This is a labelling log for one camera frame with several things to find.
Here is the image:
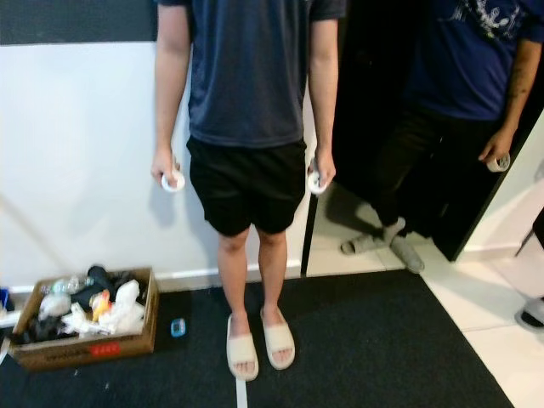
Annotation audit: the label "person in black trousers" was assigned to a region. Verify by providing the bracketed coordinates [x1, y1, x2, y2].
[514, 204, 544, 332]

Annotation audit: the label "white plastic bags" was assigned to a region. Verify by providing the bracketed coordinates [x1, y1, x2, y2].
[61, 280, 145, 337]

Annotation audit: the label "white ring controller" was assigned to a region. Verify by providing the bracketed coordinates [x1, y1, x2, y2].
[161, 168, 186, 193]
[308, 161, 329, 195]

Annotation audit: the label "cardboard box of rubbish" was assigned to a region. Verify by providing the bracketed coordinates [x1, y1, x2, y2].
[7, 267, 161, 372]

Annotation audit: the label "black floor mat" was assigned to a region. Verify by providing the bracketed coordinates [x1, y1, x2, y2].
[0, 270, 515, 408]

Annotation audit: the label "orange wrapper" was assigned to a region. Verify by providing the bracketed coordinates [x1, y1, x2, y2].
[89, 291, 112, 320]

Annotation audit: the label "white tape roll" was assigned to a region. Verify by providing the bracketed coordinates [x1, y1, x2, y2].
[487, 152, 513, 173]

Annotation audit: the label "white mop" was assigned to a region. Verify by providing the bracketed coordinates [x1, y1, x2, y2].
[0, 308, 25, 331]

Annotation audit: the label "person in navy shirt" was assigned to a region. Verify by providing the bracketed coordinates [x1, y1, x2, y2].
[150, 0, 348, 382]

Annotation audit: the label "person in blue shirt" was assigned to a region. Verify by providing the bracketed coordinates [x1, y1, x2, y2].
[340, 0, 544, 275]

